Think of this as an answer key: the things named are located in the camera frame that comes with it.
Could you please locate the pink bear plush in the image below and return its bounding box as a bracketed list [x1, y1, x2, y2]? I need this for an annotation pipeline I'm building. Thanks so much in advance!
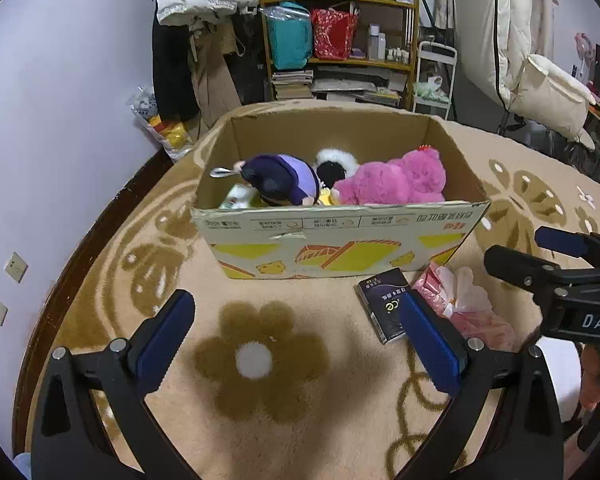
[330, 145, 446, 205]

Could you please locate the purple doll plush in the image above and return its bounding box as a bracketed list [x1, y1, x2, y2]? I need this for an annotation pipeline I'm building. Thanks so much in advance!
[234, 154, 321, 206]

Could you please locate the green tissue pack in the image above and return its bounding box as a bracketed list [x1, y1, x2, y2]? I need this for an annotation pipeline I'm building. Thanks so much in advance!
[219, 183, 265, 210]

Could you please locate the pink tissue pack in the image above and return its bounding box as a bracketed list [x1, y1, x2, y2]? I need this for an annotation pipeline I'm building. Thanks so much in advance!
[412, 262, 515, 351]

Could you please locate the black Face tissue pack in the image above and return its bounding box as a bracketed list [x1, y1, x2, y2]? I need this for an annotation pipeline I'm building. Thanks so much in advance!
[355, 268, 410, 344]

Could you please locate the open cardboard box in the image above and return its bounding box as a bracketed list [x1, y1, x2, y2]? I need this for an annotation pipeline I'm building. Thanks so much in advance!
[193, 100, 489, 280]

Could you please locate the black and white plush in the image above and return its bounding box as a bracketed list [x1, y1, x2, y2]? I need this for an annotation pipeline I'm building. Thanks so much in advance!
[314, 148, 358, 188]

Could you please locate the white trolley cart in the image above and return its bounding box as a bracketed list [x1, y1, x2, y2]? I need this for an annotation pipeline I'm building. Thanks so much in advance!
[412, 40, 458, 119]

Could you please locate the white folded mattress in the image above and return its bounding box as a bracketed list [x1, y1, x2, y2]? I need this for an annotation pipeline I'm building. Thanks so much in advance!
[454, 0, 595, 152]

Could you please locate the stack of books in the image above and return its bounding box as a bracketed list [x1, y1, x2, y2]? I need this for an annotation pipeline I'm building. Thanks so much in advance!
[272, 70, 314, 101]

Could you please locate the red gift bag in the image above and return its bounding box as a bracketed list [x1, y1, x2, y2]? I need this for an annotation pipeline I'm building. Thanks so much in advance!
[311, 8, 358, 61]

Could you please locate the plastic bag of toys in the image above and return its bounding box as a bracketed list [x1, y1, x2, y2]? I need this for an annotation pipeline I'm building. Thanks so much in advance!
[129, 86, 194, 162]

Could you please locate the teal bag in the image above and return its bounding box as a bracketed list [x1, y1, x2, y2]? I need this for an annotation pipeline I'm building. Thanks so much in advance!
[261, 2, 313, 70]

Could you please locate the beige coat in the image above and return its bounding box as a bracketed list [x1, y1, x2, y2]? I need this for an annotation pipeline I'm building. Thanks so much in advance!
[189, 21, 242, 132]

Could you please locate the wooden shelf unit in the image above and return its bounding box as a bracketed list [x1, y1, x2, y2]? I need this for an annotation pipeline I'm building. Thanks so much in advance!
[258, 0, 419, 107]

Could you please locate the upper wall socket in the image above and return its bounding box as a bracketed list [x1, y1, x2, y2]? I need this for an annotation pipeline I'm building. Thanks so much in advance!
[4, 252, 29, 283]

